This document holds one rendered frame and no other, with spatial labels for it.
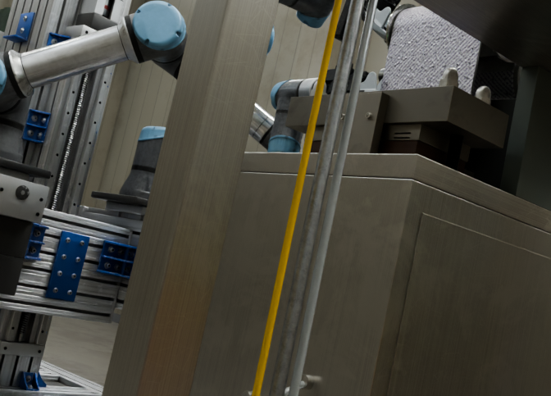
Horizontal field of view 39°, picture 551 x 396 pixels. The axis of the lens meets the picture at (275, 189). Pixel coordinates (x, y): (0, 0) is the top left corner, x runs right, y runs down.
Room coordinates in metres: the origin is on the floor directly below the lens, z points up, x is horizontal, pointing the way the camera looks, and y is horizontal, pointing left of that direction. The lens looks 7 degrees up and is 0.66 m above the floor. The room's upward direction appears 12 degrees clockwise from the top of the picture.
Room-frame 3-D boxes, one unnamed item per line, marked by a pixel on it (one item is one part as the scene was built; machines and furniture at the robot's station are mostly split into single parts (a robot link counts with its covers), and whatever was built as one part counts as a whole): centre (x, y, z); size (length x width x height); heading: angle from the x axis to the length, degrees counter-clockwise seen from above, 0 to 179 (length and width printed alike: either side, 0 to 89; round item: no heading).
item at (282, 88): (1.83, 0.00, 1.11); 0.11 x 0.08 x 0.09; 39
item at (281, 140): (1.85, 0.00, 1.01); 0.11 x 0.08 x 0.11; 0
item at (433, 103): (1.42, -0.18, 1.00); 0.40 x 0.16 x 0.06; 39
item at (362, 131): (1.35, -0.12, 0.96); 0.10 x 0.03 x 0.11; 39
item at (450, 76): (1.27, -0.25, 1.05); 0.04 x 0.04 x 0.04
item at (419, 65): (1.52, -0.25, 1.11); 0.23 x 0.01 x 0.18; 39
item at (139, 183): (2.32, 0.37, 0.87); 0.15 x 0.15 x 0.10
